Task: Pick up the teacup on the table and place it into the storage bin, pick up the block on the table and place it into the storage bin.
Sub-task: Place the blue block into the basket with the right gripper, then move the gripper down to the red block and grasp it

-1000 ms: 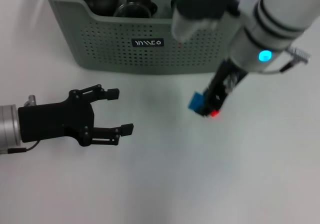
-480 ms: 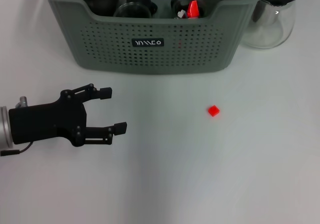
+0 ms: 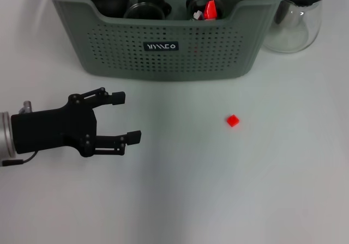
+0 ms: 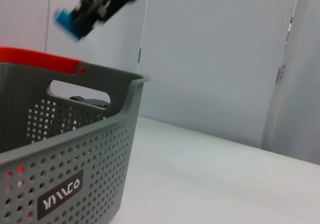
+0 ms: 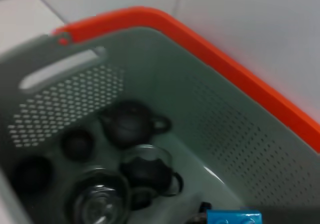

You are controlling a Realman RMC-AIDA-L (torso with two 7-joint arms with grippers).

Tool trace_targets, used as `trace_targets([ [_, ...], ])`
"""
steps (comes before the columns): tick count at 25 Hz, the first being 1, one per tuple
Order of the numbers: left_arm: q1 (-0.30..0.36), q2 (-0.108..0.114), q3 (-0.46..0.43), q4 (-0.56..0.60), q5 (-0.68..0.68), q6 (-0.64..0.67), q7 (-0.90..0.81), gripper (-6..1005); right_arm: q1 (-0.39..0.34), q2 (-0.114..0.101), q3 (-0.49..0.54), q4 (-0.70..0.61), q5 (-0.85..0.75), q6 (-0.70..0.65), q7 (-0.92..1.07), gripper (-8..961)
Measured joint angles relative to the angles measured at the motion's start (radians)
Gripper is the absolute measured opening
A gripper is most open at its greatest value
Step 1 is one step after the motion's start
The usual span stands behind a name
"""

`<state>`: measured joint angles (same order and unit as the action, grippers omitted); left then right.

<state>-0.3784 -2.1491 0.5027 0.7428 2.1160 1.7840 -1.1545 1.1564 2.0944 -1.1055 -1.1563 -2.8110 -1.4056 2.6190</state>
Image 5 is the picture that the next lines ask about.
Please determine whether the grey-green perforated storage bin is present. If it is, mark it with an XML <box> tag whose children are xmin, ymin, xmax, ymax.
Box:
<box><xmin>0</xmin><ymin>26</ymin><xmax>320</xmax><ymax>224</ymax></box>

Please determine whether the black round cup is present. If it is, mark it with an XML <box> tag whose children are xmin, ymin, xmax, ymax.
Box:
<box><xmin>13</xmin><ymin>155</ymin><xmax>54</xmax><ymax>195</ymax></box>

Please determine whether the blue toy brick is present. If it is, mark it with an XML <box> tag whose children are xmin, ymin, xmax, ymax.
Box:
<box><xmin>206</xmin><ymin>208</ymin><xmax>263</xmax><ymax>224</ymax></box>

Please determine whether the black round teapot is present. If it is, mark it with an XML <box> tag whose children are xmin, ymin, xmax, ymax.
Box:
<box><xmin>98</xmin><ymin>100</ymin><xmax>173</xmax><ymax>149</ymax></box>

